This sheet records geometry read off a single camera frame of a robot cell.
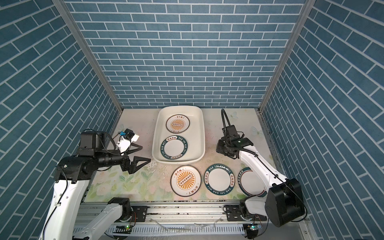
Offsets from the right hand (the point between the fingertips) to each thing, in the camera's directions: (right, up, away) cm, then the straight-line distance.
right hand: (217, 146), depth 85 cm
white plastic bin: (-14, +4, +22) cm, 27 cm away
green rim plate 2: (+1, -19, 0) cm, 19 cm away
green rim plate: (-27, -3, +12) cm, 30 cm away
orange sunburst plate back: (-27, +13, +24) cm, 38 cm away
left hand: (-34, +1, -22) cm, 40 cm away
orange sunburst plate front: (-18, -20, 0) cm, 27 cm away
